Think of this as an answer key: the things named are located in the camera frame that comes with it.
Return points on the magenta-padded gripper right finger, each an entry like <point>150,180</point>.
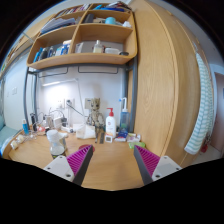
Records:
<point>163,166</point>

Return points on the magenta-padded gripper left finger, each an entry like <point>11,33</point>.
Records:
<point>60,166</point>

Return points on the clear plastic drink bottle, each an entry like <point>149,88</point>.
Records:
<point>55,146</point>

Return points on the white cup with blue print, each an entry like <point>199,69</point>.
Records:
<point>64,142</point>

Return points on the flat round red coaster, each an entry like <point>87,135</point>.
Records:
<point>85,147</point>

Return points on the white power strip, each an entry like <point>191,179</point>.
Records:
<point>67,129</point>

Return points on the white crumpled packet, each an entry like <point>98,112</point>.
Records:
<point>134,137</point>

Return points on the white tissue pack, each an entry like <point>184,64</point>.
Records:
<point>85,131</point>

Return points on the white charger block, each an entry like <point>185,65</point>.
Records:
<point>57,122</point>

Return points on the small white round object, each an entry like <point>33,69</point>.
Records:
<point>20,138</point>
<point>14,144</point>

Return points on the blue box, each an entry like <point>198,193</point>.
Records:
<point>121,135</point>

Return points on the black electric shaver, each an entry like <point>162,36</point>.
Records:
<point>33,121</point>

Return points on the small blue white bottle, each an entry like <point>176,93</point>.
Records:
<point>25,127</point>

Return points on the small white digital timer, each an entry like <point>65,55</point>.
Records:
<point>108,138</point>

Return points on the brown tree figure toy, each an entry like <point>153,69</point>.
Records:
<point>96,115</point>

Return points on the teal pillow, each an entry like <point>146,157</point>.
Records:
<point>6,131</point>

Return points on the white pump bottle red top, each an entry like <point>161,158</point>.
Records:
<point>110,126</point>

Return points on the white green striped towel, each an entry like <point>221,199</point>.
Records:
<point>201,113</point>

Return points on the white desk lamp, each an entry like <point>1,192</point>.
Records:
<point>60,82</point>

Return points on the wooden shelf unit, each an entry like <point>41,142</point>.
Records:
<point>100,33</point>

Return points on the white wall socket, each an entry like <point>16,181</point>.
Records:
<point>70,102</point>
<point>59,103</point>

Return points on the white wall panel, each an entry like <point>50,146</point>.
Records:
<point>87,103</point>

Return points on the grey metal frame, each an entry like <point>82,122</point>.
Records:
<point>134,100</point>

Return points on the long wooden wall shelf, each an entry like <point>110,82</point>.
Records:
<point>20,45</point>

